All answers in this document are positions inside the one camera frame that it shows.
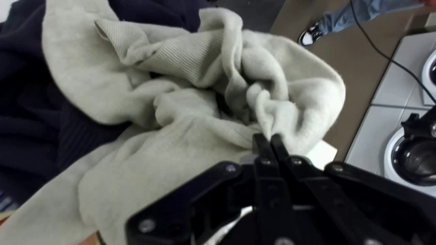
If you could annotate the black camera on stand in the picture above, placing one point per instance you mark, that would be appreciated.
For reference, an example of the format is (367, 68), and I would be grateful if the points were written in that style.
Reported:
(420, 158)

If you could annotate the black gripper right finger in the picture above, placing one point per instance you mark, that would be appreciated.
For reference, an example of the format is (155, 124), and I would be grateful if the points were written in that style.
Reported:
(328, 204)

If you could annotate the grey sweatshirt clothing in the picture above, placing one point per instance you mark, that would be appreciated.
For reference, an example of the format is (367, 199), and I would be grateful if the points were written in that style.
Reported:
(182, 150)

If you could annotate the black white sneaker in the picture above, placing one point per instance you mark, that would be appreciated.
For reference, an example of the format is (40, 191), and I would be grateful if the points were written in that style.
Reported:
(311, 36)

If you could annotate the navy dark clothing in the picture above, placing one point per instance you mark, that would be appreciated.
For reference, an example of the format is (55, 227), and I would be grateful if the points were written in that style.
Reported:
(28, 113)

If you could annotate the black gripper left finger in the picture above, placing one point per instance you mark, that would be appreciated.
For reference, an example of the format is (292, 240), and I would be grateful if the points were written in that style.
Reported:
(268, 199)

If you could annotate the person leg in jeans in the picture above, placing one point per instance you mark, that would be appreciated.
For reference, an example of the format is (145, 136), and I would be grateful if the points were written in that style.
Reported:
(359, 11)

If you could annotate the white washing machine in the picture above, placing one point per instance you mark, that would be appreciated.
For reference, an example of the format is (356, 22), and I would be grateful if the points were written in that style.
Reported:
(386, 86)

